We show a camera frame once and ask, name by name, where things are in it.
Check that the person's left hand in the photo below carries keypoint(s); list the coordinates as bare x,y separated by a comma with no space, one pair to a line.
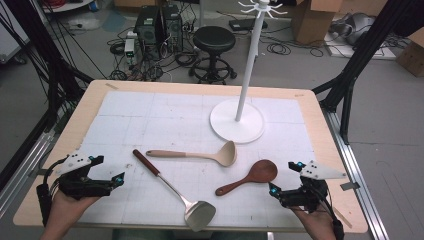
68,210

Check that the person's right hand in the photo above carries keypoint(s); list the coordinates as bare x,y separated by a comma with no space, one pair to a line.
316,221

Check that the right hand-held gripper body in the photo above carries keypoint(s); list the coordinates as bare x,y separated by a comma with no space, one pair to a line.
308,195

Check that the aluminium rail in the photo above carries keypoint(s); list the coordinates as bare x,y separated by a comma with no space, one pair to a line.
23,168
358,173

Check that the dark wooden spoon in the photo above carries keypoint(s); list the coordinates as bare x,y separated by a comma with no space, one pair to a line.
263,171

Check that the white utensil rack stand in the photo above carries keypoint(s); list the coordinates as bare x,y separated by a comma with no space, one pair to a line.
237,125

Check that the grey device on floor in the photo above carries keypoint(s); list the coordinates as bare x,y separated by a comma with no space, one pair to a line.
355,28

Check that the white floor board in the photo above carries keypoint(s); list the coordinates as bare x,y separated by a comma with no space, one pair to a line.
366,51

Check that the beige ladle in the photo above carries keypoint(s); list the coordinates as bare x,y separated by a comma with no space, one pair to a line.
226,156

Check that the black tape strip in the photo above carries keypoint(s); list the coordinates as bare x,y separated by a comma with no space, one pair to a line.
39,172
350,186

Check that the black frame strut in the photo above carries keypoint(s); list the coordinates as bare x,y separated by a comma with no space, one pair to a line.
363,56
36,50

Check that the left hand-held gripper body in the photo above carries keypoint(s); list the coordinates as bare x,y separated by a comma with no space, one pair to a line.
83,186

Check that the black computer tower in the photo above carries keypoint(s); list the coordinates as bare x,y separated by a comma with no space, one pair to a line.
148,31
173,28

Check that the white grid mat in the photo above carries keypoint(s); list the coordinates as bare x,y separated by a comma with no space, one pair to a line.
173,120

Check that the black round stool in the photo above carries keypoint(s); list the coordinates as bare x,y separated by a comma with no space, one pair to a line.
214,39

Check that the white power box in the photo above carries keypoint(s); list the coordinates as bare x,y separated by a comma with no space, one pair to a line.
130,46

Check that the small cardboard box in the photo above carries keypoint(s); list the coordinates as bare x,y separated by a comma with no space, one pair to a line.
411,55

